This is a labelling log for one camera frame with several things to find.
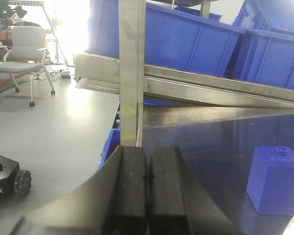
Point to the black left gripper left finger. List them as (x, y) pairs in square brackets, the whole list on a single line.
[(111, 202)]

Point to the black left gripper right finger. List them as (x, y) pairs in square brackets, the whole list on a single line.
[(178, 203)]

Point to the blue block part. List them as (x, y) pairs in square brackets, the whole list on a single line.
[(271, 180)]

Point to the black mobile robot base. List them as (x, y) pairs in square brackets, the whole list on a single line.
[(13, 180)]

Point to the stainless steel shelf rack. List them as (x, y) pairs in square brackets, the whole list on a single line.
[(133, 80)]

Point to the blue bin under table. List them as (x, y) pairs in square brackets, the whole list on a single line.
[(110, 145)]

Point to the blue plastic bin left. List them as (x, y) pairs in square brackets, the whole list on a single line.
[(174, 39)]

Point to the blue plastic bin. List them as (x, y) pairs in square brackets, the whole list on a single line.
[(174, 39), (265, 52)]

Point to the grey office chair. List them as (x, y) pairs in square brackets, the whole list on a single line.
[(27, 55)]

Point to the blue plastic bin middle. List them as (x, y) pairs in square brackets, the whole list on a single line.
[(265, 52)]

